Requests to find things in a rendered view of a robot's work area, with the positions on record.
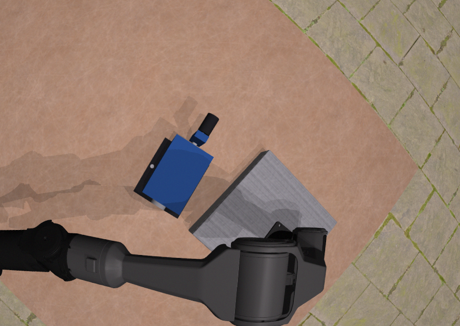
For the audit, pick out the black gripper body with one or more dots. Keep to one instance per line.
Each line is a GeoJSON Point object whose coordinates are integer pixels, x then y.
{"type": "Point", "coordinates": [1, 266]}

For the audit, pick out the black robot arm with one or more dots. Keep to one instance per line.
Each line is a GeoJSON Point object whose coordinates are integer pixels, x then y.
{"type": "Point", "coordinates": [244, 284]}

